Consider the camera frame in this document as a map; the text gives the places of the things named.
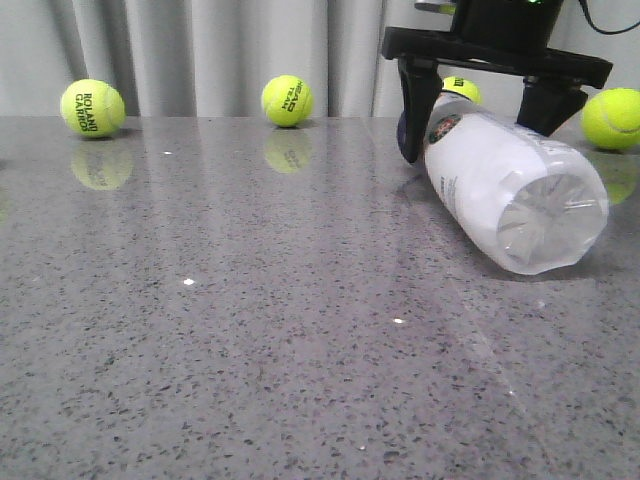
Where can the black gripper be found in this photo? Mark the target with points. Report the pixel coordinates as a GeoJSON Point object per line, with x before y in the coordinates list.
{"type": "Point", "coordinates": [507, 37]}

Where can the white tennis ball can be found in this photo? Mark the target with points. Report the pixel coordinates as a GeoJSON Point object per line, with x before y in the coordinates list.
{"type": "Point", "coordinates": [530, 203]}

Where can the Head Team tennis ball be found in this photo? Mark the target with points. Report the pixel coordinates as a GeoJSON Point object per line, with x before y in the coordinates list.
{"type": "Point", "coordinates": [287, 100]}

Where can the Roland Garros tennis ball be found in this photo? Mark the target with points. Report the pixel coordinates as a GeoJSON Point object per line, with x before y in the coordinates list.
{"type": "Point", "coordinates": [92, 108]}

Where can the plain yellow tennis ball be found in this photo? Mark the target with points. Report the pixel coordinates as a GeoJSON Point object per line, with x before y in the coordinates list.
{"type": "Point", "coordinates": [610, 120]}

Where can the grey curtain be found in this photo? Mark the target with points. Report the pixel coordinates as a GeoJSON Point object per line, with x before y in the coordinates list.
{"type": "Point", "coordinates": [204, 58]}

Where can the Wilson tennis ball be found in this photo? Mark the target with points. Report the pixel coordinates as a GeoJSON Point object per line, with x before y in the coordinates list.
{"type": "Point", "coordinates": [464, 87]}

